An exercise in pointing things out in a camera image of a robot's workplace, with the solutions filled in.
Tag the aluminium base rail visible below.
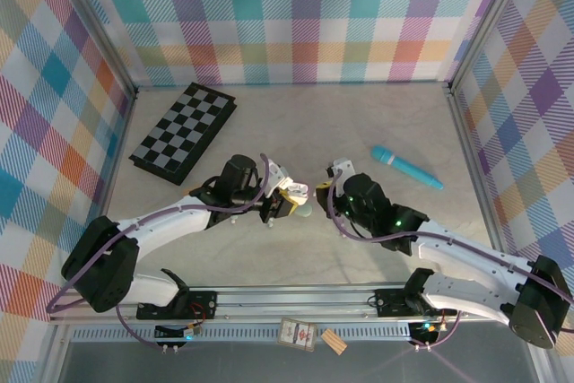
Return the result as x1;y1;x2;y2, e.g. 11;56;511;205
48;284;512;326

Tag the playing card box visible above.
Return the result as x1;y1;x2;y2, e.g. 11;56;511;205
278;318;318;352

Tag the aluminium frame post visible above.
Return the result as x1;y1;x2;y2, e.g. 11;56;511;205
52;0;139;104
446;0;539;93

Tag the teal toy microphone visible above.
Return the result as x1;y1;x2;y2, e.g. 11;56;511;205
370;144;445;191

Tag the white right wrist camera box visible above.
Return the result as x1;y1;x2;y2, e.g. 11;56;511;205
328;157;356;178

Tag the aluminium side rail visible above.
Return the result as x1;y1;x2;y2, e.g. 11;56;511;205
96;86;139;222
446;84;506;249

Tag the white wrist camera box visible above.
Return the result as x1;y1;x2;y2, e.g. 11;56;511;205
262;159;291;198
328;157;356;178

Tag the mint green earbud case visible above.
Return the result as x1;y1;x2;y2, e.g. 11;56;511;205
283;178;315;219

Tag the small wooden block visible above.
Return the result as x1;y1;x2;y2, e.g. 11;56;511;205
320;328;349;356

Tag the small black control board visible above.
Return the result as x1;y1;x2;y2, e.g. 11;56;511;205
408;319;443;340
154;320;205;343

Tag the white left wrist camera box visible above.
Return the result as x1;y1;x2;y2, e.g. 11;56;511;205
262;159;291;198

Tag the perforated metal cable duct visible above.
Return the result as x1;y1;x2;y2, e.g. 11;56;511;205
71;325;413;343

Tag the black grey folding chessboard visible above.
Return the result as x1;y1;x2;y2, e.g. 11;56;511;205
128;82;239;187

